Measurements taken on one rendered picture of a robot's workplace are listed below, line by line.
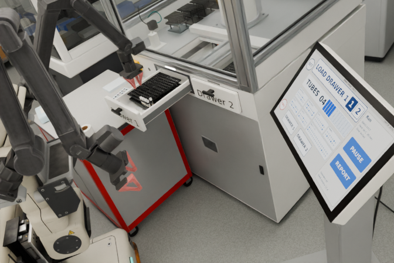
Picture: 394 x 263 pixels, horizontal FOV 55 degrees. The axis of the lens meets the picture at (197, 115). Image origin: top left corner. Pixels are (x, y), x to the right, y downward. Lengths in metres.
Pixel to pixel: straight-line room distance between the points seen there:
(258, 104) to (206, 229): 0.98
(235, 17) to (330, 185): 0.68
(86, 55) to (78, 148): 1.52
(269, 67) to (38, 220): 1.07
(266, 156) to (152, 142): 0.70
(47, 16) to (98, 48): 1.30
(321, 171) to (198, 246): 1.28
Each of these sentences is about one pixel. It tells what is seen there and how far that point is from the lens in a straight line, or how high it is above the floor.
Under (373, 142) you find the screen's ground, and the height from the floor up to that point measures 1.14.
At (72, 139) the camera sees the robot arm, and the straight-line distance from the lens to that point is 1.11.
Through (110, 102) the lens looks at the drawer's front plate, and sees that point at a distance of 1.89.
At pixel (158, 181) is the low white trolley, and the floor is 0.26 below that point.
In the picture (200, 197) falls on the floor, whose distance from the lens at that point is 2.49.
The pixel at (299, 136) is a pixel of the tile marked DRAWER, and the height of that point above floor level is 1.01.
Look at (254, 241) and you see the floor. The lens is 2.22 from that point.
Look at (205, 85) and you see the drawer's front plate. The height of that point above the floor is 0.92.
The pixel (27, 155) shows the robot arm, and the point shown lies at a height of 1.27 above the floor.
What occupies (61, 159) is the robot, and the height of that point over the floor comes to 1.04.
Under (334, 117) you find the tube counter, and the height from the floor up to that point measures 1.11.
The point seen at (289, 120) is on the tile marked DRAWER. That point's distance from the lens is 1.31.
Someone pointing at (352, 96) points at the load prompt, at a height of 1.17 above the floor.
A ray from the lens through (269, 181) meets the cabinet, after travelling 1.93.
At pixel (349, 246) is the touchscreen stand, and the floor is 0.52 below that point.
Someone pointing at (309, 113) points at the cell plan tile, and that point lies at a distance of 1.24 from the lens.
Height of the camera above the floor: 1.84
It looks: 36 degrees down
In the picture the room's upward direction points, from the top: 17 degrees counter-clockwise
